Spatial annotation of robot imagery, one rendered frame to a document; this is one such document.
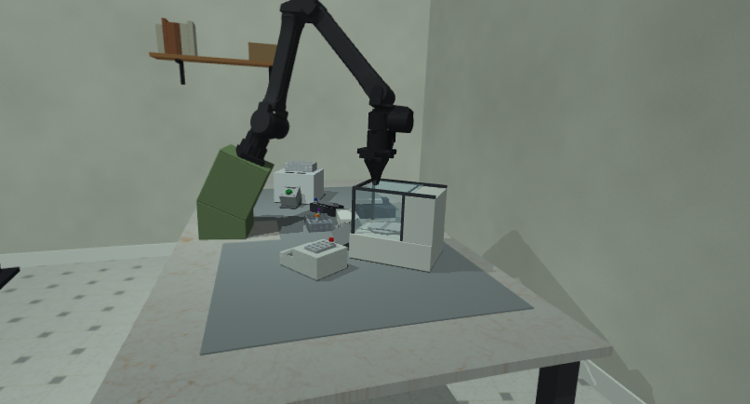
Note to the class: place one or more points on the grey bench mat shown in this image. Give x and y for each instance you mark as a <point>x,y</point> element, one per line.
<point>257,301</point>

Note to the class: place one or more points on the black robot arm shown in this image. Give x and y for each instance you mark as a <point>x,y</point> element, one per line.
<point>381,97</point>

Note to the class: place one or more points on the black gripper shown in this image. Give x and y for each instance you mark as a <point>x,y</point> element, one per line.
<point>377,144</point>

